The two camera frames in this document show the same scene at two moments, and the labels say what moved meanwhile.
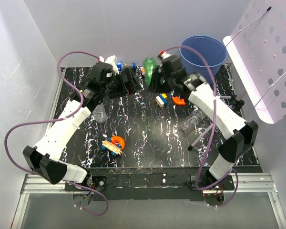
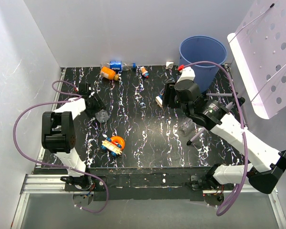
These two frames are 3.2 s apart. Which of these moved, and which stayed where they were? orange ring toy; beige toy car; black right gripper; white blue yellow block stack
Moved: black right gripper
Stayed: beige toy car; white blue yellow block stack; orange ring toy
